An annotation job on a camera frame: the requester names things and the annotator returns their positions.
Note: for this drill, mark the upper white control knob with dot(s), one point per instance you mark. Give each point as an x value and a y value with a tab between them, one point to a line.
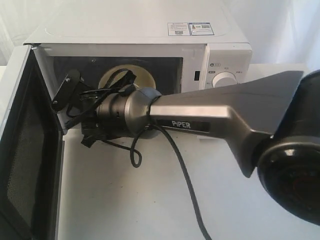
224	79

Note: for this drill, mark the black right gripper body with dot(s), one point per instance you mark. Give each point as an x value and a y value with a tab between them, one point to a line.
81	101

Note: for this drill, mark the cream ceramic bowl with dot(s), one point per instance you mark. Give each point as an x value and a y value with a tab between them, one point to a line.
143	77

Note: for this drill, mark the blue warning sticker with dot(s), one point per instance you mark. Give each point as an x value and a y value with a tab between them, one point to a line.
190	29

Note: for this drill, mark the white microwave door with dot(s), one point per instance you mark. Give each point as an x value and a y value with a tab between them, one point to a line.
31	152

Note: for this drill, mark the white microwave oven body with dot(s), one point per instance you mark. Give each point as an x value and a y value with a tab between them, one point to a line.
130	40

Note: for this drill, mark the silver Piper robot arm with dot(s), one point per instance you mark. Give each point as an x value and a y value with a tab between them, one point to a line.
271	124

